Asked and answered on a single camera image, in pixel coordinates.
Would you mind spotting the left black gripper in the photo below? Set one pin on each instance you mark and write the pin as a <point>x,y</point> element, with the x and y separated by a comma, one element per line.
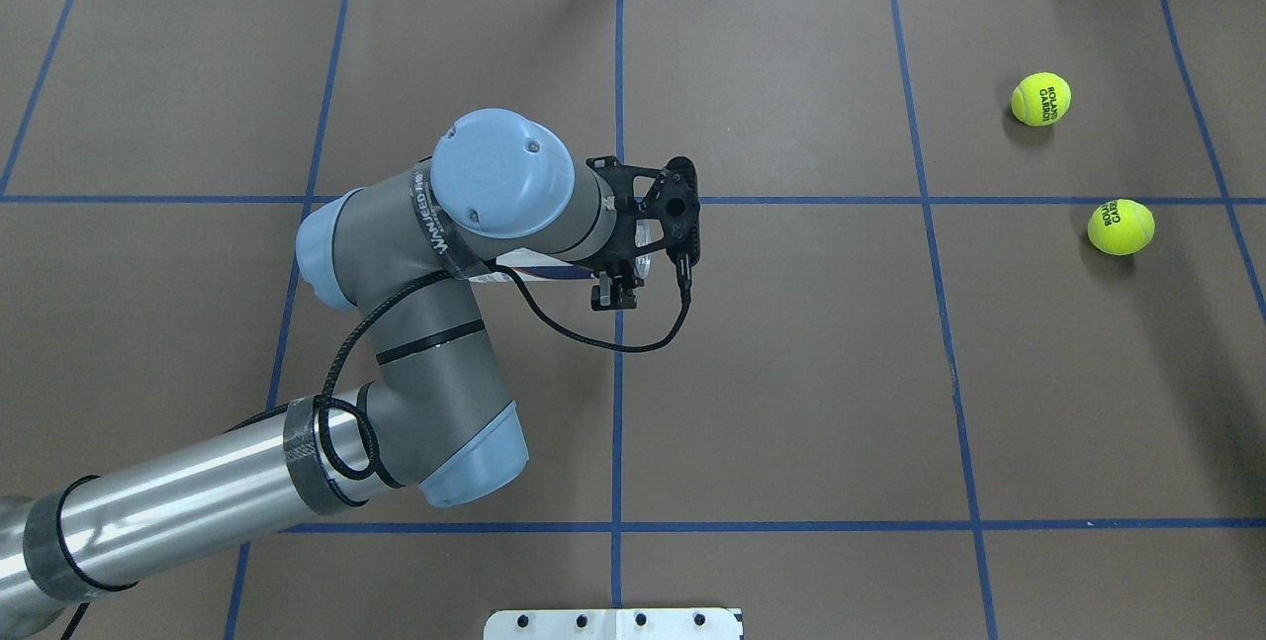
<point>615,295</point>

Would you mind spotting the clear tennis ball tube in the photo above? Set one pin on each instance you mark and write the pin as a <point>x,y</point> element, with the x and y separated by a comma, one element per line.
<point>534,266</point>

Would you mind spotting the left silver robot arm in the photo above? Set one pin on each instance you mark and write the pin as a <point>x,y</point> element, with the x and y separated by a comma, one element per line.
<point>414,396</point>

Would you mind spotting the yellow tennis ball on table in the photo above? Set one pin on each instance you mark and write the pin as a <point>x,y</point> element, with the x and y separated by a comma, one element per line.
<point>1041,99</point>

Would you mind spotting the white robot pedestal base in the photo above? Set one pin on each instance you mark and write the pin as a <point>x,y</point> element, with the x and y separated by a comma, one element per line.
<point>617,623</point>

